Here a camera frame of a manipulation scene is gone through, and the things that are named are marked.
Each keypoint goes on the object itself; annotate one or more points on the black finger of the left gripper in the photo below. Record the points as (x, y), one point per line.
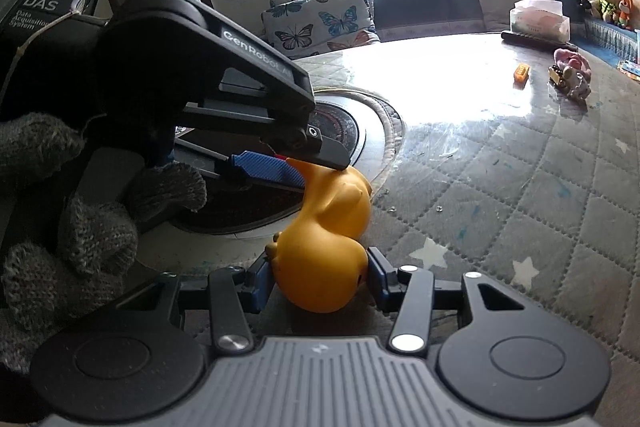
(320, 146)

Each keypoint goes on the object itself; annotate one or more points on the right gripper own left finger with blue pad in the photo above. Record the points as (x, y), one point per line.
(232, 293)

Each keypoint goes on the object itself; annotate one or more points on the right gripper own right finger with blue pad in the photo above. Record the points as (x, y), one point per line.
(407, 291)

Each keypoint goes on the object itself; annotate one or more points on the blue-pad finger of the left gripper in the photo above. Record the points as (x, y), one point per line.
(246, 168)

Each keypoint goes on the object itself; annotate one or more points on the grey knitted gloved hand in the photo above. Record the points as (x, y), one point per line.
(68, 256)

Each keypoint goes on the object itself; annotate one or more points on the round induction cooktop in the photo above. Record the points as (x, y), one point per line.
(248, 187)

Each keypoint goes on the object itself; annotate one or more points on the butterfly print pillow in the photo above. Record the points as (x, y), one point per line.
(301, 28)

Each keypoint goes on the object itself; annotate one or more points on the quilted grey table mat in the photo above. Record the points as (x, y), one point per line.
(528, 201)

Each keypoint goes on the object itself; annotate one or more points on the blue sofa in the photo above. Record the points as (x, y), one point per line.
(408, 19)

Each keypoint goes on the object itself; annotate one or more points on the small orange toy block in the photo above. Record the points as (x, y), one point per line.
(521, 74)

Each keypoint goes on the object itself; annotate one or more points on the clear plastic container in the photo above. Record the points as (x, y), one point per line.
(540, 19)

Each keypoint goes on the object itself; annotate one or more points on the pink toy pile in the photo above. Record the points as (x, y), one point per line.
(570, 74)

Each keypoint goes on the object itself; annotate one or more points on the plush toys row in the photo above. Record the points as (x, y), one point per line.
(615, 12)

